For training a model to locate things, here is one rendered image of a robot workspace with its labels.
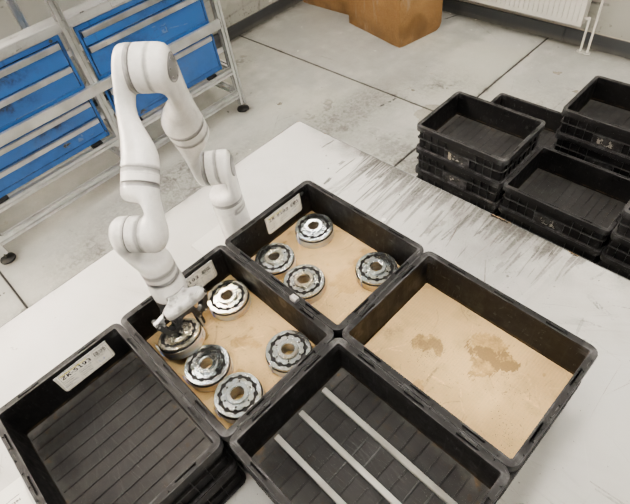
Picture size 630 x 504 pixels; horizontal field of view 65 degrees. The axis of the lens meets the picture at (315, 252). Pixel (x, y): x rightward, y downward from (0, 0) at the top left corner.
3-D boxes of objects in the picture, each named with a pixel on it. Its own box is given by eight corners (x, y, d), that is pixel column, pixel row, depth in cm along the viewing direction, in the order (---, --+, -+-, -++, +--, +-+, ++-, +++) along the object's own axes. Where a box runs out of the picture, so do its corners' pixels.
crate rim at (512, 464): (339, 339, 104) (338, 333, 102) (426, 255, 116) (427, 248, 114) (512, 477, 83) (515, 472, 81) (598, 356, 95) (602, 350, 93)
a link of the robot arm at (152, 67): (167, 28, 90) (208, 107, 114) (117, 31, 91) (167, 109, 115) (162, 72, 88) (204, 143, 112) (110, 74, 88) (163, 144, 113)
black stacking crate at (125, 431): (23, 438, 109) (-9, 417, 100) (137, 347, 120) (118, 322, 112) (110, 590, 88) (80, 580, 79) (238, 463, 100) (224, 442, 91)
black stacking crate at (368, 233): (234, 271, 132) (222, 243, 124) (312, 210, 144) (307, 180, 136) (342, 360, 112) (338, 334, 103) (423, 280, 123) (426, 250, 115)
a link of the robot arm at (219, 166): (230, 140, 133) (244, 187, 146) (195, 145, 133) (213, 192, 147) (228, 162, 127) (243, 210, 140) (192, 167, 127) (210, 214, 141)
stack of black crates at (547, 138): (461, 160, 250) (466, 121, 233) (494, 130, 262) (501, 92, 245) (536, 193, 229) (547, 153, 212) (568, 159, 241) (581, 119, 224)
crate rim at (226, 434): (121, 325, 113) (117, 319, 112) (223, 248, 125) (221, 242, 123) (228, 446, 92) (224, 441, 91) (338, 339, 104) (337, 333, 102)
